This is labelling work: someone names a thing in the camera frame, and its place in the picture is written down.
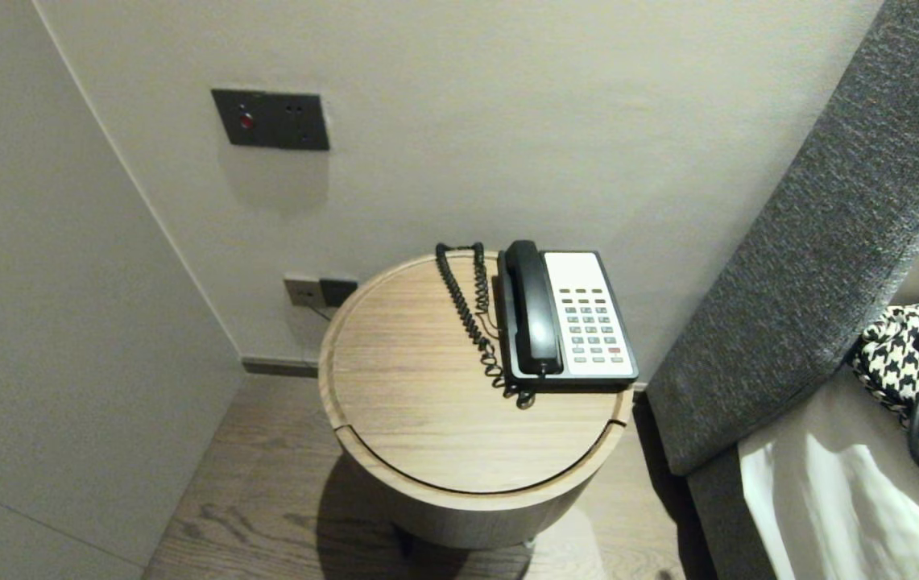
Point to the round wooden side table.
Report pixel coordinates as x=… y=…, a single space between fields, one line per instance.
x=403 y=338

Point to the black telephone handset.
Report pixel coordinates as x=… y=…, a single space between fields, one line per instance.
x=536 y=314

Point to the black and white telephone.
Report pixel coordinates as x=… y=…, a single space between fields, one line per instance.
x=592 y=322

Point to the thin grey telephone line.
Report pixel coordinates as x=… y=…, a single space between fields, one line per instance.
x=320 y=312

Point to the grey fabric headboard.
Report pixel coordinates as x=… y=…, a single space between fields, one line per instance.
x=813 y=242

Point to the black white houndstooth pillow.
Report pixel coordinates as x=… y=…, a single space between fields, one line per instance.
x=886 y=362

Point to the white bed sheet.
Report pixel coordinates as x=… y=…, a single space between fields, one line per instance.
x=846 y=499

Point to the wall power outlet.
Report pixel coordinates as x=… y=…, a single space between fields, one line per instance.
x=300 y=292

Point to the grey wall baseboard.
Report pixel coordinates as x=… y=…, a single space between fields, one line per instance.
x=278 y=368

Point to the dark wall switch panel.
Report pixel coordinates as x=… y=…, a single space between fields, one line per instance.
x=274 y=121

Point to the grey fabric bed frame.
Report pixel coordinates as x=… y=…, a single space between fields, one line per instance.
x=721 y=524

